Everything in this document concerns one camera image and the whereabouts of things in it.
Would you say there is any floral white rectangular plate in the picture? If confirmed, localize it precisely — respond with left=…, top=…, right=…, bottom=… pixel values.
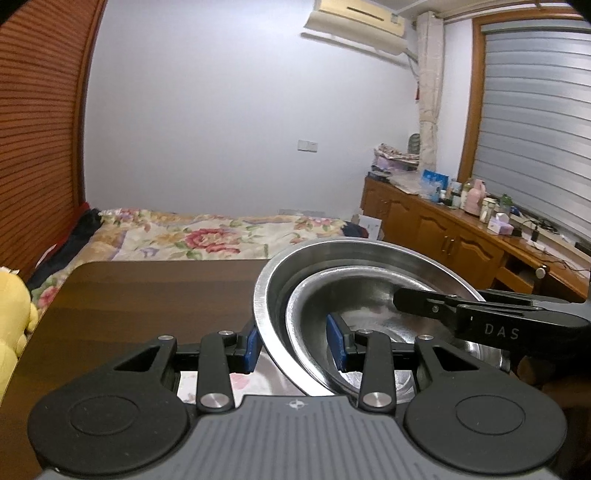
left=178, top=357, right=296, bottom=402

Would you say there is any blue white carton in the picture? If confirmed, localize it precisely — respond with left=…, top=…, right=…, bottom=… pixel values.
left=422, top=170, right=451, bottom=202

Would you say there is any white cardboard box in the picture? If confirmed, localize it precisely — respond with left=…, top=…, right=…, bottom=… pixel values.
left=360, top=215, right=383, bottom=241

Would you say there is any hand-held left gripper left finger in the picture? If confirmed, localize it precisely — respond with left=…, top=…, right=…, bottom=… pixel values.
left=113, top=320, right=260, bottom=413

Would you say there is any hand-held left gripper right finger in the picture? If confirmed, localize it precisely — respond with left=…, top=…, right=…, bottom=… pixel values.
left=326, top=313, right=479, bottom=413

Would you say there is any floral quilt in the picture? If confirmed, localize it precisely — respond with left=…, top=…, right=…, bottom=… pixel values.
left=28, top=209, right=352, bottom=310

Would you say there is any cream lace curtain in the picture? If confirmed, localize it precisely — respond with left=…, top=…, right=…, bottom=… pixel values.
left=416, top=11, right=447, bottom=172

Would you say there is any grey window blind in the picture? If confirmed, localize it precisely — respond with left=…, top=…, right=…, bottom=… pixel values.
left=471, top=30, right=591, bottom=241

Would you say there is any yellow plush toy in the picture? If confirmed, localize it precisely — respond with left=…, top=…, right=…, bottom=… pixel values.
left=0, top=267, right=40, bottom=393

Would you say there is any long wooden cabinet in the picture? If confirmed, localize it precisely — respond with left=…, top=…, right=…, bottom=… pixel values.
left=360, top=175, right=591, bottom=305

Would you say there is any wooden louvered wardrobe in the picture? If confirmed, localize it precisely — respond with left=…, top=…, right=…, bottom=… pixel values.
left=0, top=0, right=109, bottom=283

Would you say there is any stack of folded fabrics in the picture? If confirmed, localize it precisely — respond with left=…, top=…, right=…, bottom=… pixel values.
left=372, top=143, right=421, bottom=174

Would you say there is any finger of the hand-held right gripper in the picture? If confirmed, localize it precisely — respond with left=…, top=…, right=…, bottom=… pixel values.
left=393, top=287, right=463, bottom=341
left=466, top=288, right=544, bottom=310

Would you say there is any pink thermos bottle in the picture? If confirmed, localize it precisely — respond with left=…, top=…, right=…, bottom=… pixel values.
left=464, top=179, right=488, bottom=216

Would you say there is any large stainless steel bowl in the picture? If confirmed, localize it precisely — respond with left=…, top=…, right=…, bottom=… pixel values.
left=253, top=239, right=512, bottom=402

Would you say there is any medium stainless steel bowl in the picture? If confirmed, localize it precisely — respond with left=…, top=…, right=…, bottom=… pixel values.
left=285, top=265, right=462, bottom=398

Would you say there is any wooden window frame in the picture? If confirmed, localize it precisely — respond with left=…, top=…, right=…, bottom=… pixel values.
left=457, top=16, right=488, bottom=186

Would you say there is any clear plastic bag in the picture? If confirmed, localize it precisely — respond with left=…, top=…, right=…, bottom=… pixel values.
left=392, top=173, right=428, bottom=195

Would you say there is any cream wall air conditioner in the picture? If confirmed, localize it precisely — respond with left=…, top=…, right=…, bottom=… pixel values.
left=302, top=0, right=419, bottom=54

